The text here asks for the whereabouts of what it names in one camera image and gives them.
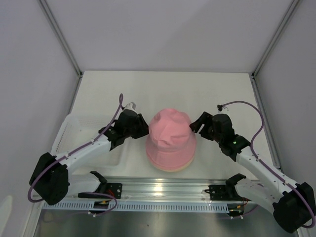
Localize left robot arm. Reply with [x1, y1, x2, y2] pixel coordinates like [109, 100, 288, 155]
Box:
[27, 109, 149, 205]

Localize beige bucket hat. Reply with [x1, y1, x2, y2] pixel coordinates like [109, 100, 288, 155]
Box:
[149, 158, 194, 172]

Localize white plastic basket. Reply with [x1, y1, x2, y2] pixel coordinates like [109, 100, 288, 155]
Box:
[51, 113, 129, 169]

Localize white slotted cable duct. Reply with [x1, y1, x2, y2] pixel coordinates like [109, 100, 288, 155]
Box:
[42, 201, 257, 212]

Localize right aluminium frame post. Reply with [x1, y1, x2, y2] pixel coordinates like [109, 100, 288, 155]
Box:
[251, 0, 302, 79]

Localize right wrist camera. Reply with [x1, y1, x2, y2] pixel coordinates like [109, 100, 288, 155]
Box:
[217, 105, 229, 115]

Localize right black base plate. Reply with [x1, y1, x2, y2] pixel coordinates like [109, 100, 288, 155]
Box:
[203, 185, 238, 201]

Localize aluminium frame post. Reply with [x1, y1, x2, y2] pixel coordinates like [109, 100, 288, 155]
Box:
[251, 0, 302, 79]
[37, 0, 83, 79]

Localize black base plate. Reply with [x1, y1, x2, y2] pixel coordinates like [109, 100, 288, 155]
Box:
[203, 185, 238, 201]
[78, 183, 123, 199]

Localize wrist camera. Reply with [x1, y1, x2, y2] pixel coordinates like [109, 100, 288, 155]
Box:
[123, 102, 136, 112]
[217, 105, 229, 115]

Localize aluminium mounting rail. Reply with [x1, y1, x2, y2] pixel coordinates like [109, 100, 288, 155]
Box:
[32, 177, 262, 202]

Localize left aluminium frame post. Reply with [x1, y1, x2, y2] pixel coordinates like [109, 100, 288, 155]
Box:
[37, 0, 83, 79]

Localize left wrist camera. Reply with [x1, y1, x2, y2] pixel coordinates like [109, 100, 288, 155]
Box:
[123, 102, 136, 112]

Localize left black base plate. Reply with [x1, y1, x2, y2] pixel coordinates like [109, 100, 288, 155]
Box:
[78, 183, 123, 199]

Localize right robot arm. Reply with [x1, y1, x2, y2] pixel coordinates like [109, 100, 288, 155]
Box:
[190, 112, 316, 233]

